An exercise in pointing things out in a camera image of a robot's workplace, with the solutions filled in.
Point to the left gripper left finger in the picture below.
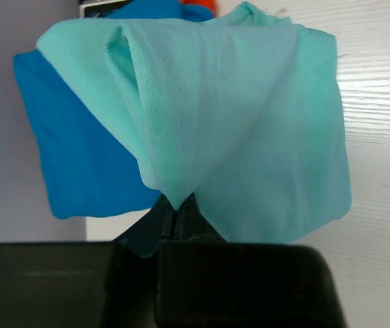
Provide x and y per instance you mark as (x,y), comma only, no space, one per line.
(84,284)

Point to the folded red t shirt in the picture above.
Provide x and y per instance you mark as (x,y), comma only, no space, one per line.
(210,5)

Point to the teal t shirt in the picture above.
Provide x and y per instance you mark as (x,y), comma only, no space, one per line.
(242,111)

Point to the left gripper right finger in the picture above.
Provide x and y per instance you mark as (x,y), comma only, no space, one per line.
(203,281)

